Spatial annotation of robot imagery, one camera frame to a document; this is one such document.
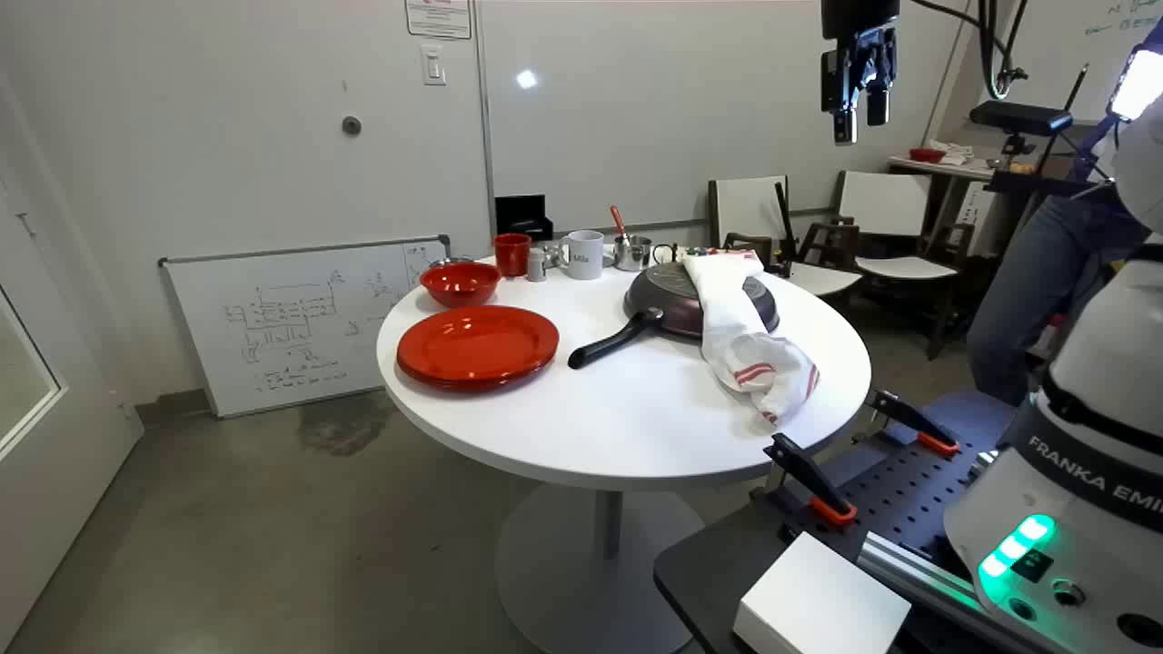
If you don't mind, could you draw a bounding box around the large wall whiteboard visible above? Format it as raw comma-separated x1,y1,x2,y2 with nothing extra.
478,0,976,237

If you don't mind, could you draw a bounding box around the round white table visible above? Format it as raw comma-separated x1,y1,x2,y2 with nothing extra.
373,247,876,654

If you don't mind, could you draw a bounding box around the white mug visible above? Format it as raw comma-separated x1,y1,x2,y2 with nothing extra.
556,228,607,283

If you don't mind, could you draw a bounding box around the white door with window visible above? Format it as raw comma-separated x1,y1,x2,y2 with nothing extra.
0,68,148,654

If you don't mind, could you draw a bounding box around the white light switch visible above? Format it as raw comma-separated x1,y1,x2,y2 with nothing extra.
418,44,456,92

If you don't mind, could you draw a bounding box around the aluminium rail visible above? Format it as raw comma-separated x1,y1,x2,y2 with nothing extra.
853,528,990,612

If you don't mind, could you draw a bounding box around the white box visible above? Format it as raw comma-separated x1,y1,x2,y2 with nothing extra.
732,532,915,654

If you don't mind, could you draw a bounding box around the paper wall sign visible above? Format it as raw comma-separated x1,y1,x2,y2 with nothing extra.
401,0,480,44

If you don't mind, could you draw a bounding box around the small leaning whiteboard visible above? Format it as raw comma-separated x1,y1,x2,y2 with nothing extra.
155,234,456,420

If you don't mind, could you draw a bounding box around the red cup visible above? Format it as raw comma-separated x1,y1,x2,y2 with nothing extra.
491,228,535,283

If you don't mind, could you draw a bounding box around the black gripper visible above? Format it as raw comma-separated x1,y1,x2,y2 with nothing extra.
818,0,906,148

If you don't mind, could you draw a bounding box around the black orange clamp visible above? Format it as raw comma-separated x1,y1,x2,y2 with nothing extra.
870,386,968,461
765,428,860,534

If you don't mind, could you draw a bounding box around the red plate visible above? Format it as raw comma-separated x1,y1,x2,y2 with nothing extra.
393,300,562,395

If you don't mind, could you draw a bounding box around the dark frying pan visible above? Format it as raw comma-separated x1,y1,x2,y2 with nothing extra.
562,259,785,373

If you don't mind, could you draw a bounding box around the white background desk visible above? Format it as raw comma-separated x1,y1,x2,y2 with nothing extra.
888,148,1009,247

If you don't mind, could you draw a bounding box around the person in blue jeans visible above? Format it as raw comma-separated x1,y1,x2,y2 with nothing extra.
962,68,1157,411

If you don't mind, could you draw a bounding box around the black device on stand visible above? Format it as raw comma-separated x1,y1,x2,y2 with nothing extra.
968,65,1092,165

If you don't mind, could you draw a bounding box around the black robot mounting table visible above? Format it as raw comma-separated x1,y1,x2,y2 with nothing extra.
651,386,1031,654

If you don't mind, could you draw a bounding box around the red bowl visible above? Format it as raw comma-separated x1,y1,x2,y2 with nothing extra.
418,259,507,310

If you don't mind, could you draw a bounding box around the white plastic bag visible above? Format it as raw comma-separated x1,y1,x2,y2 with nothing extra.
681,247,824,428

